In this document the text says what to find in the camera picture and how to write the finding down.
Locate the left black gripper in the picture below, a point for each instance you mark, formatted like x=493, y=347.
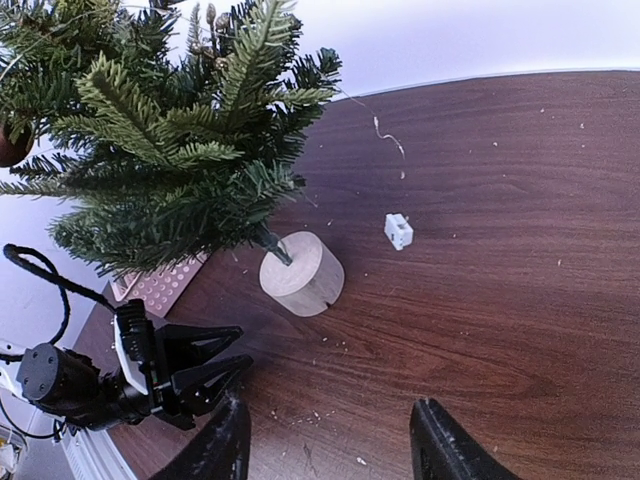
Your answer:
x=183, y=385

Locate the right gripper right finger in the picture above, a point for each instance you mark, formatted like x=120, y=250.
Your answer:
x=442, y=449

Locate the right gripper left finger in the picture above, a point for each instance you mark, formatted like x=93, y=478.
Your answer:
x=221, y=449

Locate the pink plastic basket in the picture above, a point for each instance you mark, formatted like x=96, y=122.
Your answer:
x=161, y=289

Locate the small green christmas tree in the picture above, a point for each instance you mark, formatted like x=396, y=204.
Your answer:
x=162, y=161

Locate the red ball ornament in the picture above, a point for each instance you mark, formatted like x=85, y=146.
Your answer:
x=14, y=152

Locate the gold glitter berry sprig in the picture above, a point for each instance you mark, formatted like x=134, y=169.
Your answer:
x=209, y=37

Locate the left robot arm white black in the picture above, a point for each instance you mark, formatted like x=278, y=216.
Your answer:
x=66, y=384

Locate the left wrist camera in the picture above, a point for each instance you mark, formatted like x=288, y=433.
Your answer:
x=134, y=336

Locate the aluminium front rail frame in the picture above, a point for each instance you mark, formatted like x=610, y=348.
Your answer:
x=84, y=455

